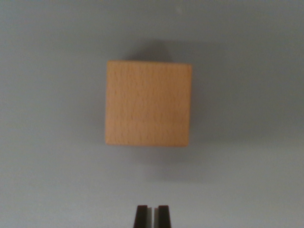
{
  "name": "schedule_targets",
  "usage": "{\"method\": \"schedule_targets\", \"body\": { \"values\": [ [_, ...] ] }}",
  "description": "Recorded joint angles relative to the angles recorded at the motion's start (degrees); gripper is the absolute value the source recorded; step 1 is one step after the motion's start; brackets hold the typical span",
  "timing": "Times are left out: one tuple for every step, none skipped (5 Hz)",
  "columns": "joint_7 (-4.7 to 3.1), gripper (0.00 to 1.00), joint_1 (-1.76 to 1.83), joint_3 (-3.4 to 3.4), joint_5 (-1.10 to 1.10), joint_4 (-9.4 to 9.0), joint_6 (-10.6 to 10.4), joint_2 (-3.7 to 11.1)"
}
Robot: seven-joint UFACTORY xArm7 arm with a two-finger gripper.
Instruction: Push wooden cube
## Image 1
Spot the light wooden cube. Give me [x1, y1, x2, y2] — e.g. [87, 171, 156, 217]
[104, 60, 192, 148]

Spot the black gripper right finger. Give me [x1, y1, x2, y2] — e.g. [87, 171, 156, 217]
[153, 205, 172, 228]

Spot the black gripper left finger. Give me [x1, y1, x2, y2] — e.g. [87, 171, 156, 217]
[133, 205, 154, 228]

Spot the white plastic tray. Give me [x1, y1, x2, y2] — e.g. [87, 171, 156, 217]
[0, 0, 304, 228]

